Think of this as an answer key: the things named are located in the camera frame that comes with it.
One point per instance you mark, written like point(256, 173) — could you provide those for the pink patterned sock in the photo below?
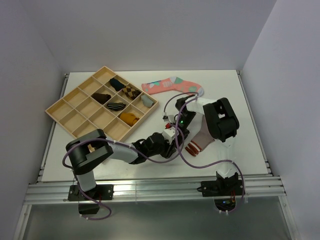
point(172, 84)

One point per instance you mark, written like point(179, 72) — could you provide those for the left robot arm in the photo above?
point(85, 153)

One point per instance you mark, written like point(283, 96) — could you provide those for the aluminium frame rail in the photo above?
point(145, 190)

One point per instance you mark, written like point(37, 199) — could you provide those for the brown argyle rolled sock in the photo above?
point(131, 92)

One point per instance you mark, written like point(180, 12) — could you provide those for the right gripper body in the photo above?
point(183, 123)

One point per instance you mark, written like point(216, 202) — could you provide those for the wooden divided tray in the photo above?
point(78, 113)

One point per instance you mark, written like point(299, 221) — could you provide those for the taupe sock with red stripes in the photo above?
point(201, 140)

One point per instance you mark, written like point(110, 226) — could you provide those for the black white striped rolled sock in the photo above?
point(116, 106)

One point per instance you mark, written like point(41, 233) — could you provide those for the mustard yellow rolled sock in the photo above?
point(129, 118)

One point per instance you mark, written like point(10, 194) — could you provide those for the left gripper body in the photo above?
point(165, 149)

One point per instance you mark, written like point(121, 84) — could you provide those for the grey rolled sock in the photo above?
point(147, 102)

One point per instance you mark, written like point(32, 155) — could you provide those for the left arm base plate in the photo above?
point(100, 193)

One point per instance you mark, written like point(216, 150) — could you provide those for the dark brown rolled sock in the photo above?
point(101, 98)

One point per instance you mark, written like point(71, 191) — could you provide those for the dark teal rolled sock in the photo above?
point(116, 84)

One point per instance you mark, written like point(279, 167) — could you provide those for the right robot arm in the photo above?
point(219, 125)

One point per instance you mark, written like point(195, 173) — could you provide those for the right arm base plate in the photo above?
point(217, 188)

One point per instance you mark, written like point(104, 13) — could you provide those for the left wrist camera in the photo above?
point(169, 132)

